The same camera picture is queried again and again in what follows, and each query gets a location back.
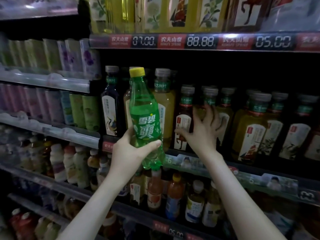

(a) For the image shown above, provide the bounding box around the row of tea juice bottles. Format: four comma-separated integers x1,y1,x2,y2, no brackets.
117,167,320,240

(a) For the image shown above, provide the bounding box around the green pictured price label strip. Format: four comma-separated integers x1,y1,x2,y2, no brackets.
101,136,320,207

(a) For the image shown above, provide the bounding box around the person's right hand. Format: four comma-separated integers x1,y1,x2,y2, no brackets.
174,103,225,160

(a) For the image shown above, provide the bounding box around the person's right forearm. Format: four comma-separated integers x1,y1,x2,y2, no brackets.
204,152,287,240

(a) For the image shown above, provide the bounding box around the row of red yellow bottles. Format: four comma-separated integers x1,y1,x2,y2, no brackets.
9,207,60,240

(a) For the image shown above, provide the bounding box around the small green soda bottle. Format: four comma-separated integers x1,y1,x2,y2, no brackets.
129,67,166,171

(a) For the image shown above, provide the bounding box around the person's left hand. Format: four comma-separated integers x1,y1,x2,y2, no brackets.
107,126,162,183

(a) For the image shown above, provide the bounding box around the row of clear water bottles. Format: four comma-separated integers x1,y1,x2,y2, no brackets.
260,0,320,33

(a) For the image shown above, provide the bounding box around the row of yellow tea bottles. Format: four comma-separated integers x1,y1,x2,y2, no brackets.
89,0,229,34

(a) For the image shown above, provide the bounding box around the brown tea bottle horse label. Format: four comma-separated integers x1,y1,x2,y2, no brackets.
225,0,273,33

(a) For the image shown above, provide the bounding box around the red black price label strip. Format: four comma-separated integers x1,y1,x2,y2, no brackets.
89,32,320,53

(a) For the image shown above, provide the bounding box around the person's left forearm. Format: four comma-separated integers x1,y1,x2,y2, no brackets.
57,172,137,240

